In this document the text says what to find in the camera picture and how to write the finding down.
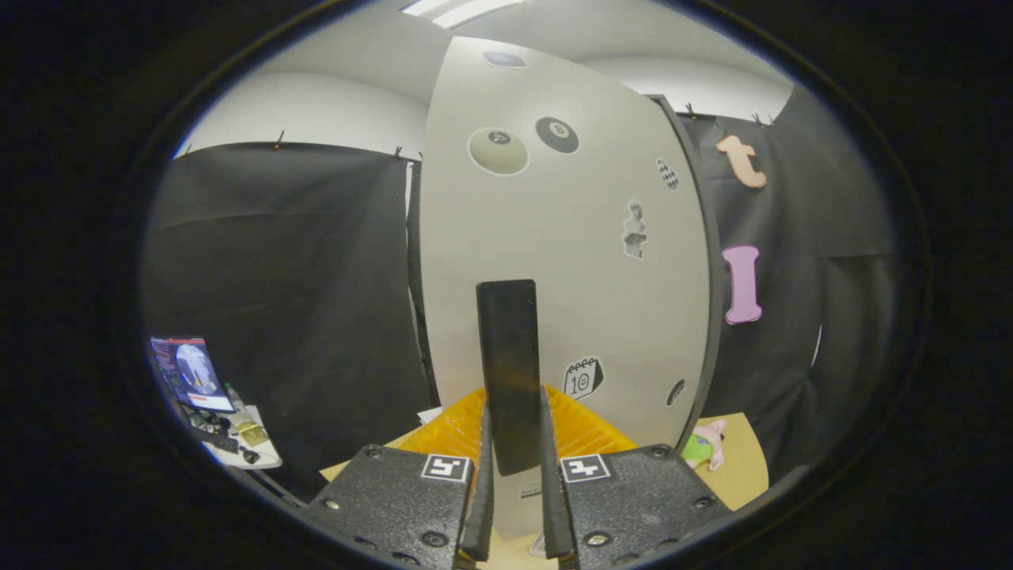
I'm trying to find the black door handle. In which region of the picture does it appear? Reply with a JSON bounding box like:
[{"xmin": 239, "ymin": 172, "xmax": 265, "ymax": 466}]
[{"xmin": 476, "ymin": 279, "xmax": 543, "ymax": 476}]

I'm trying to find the black backdrop cloth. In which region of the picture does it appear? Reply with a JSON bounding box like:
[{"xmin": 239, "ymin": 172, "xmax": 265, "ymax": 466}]
[{"xmin": 142, "ymin": 83, "xmax": 899, "ymax": 501}]

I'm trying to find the green plush toy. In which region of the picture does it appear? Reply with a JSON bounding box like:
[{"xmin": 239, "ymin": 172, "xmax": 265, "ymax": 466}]
[{"xmin": 682, "ymin": 420, "xmax": 727, "ymax": 472}]

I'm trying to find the grey shoe cabinet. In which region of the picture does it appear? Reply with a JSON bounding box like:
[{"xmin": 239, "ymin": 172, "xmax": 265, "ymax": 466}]
[{"xmin": 649, "ymin": 95, "xmax": 725, "ymax": 452}]

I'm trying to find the long ceiling light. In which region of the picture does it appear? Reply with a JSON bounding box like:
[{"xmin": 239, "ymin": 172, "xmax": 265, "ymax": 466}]
[{"xmin": 400, "ymin": 0, "xmax": 527, "ymax": 29}]

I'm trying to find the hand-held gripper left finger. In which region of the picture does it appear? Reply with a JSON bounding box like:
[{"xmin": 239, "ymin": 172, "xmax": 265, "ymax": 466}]
[{"xmin": 299, "ymin": 388, "xmax": 495, "ymax": 570}]

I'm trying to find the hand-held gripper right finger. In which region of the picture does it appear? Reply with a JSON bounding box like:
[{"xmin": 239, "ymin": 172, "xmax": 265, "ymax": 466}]
[{"xmin": 540, "ymin": 386, "xmax": 733, "ymax": 570}]

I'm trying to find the light grey shoe cabinet door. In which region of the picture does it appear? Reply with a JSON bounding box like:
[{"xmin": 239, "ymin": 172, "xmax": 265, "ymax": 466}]
[{"xmin": 419, "ymin": 36, "xmax": 711, "ymax": 541}]

